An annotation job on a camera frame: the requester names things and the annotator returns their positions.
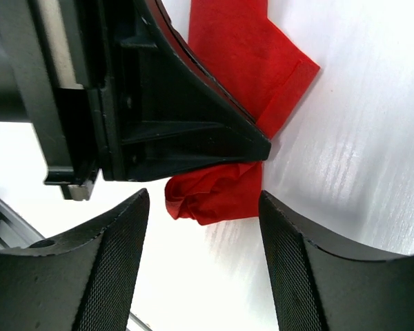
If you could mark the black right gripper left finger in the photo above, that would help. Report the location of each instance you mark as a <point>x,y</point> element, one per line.
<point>81,279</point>

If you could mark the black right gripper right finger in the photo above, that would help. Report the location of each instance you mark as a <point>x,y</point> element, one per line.
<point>321,280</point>

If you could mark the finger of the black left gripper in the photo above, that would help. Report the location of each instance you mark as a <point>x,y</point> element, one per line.
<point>207,69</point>
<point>163,113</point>

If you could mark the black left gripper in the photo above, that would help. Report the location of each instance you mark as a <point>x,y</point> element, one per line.
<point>51,75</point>

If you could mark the red paper napkin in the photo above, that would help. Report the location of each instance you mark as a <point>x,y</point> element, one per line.
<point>267,73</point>

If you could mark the aluminium front rail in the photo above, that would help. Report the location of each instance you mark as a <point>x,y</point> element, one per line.
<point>14,230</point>

